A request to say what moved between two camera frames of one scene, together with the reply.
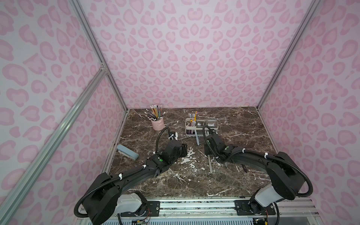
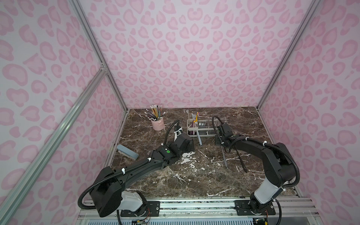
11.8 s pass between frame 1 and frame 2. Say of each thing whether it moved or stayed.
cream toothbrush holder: stayed
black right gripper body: moved
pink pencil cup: stayed
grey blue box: stayed
